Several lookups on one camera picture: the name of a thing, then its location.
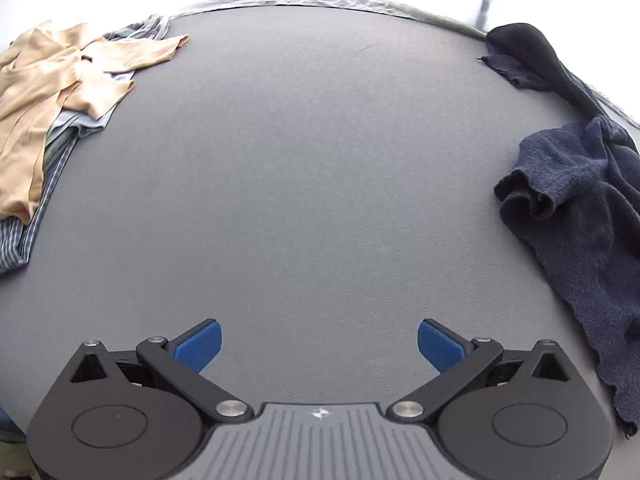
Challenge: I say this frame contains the navy knit garment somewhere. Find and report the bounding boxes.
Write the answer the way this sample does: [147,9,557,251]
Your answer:
[494,115,640,437]

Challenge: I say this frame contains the dark thin garment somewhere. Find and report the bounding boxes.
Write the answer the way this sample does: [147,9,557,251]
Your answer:
[477,22,621,123]

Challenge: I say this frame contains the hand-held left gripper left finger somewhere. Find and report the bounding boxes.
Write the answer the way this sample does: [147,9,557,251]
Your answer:
[69,318,255,423]

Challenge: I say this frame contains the beige garment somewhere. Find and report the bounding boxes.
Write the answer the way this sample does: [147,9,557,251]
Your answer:
[0,20,191,223]

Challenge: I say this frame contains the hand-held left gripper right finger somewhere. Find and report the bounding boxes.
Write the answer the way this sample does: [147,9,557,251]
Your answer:
[389,318,573,423]

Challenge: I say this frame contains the light blue garment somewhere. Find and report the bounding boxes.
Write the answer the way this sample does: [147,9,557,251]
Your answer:
[45,69,138,146]

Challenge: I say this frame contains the blue striped garment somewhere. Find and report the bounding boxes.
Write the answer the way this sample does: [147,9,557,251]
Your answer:
[0,14,171,276]

